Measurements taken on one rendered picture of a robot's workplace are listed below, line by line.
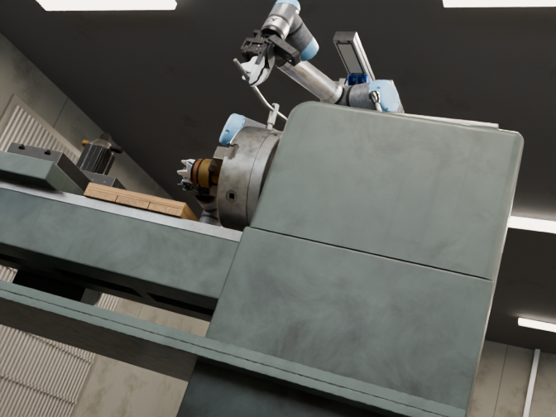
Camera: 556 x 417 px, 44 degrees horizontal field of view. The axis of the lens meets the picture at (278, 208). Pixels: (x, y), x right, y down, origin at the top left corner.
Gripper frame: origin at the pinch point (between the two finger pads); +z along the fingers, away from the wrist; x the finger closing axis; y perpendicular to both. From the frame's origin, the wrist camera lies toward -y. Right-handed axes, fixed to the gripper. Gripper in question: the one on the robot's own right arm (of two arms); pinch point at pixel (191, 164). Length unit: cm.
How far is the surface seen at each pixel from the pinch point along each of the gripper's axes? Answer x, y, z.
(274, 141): 5.9, -27.3, 10.7
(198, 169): -1.4, -3.2, 0.4
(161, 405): -21, 302, -688
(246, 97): 204, 141, -288
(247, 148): 1.9, -21.2, 12.0
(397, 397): -54, -77, 25
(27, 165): -18.8, 35.9, 20.7
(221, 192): -10.7, -16.7, 8.5
